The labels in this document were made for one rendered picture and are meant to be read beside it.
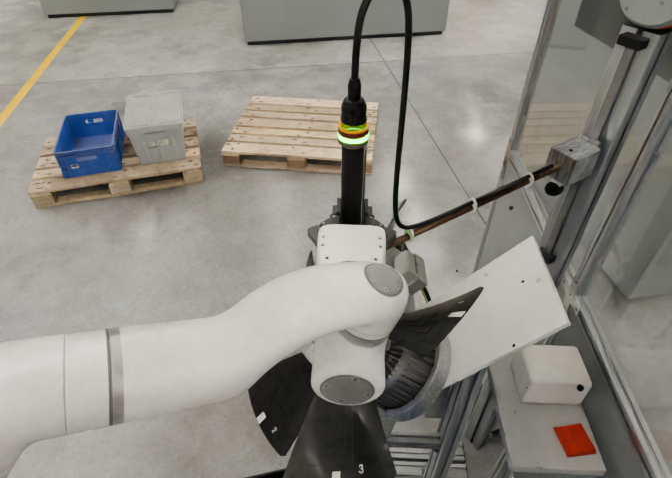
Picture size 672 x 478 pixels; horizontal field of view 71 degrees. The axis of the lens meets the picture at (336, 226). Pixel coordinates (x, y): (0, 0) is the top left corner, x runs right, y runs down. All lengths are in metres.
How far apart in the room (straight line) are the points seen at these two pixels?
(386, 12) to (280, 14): 1.32
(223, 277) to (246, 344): 2.49
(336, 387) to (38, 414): 0.28
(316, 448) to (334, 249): 0.49
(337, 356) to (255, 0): 5.84
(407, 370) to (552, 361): 0.50
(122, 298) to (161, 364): 2.57
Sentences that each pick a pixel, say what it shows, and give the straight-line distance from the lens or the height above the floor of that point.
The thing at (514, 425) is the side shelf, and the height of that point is 0.86.
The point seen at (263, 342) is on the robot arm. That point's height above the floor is 1.73.
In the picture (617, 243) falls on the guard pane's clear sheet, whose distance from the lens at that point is 1.47.
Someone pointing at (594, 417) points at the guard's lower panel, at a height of 0.83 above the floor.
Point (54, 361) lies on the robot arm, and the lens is 0.48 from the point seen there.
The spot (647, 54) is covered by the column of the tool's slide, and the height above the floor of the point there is 1.76.
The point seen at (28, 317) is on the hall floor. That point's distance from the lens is 3.20.
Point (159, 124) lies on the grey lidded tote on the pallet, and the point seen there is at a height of 0.47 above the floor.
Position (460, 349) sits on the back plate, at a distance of 1.19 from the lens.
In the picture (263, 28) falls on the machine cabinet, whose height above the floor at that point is 0.20.
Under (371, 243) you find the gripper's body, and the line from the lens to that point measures 0.67.
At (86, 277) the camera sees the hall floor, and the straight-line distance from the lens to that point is 3.27.
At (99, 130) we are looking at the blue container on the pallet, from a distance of 4.37.
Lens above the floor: 2.11
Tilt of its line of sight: 41 degrees down
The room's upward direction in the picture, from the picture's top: straight up
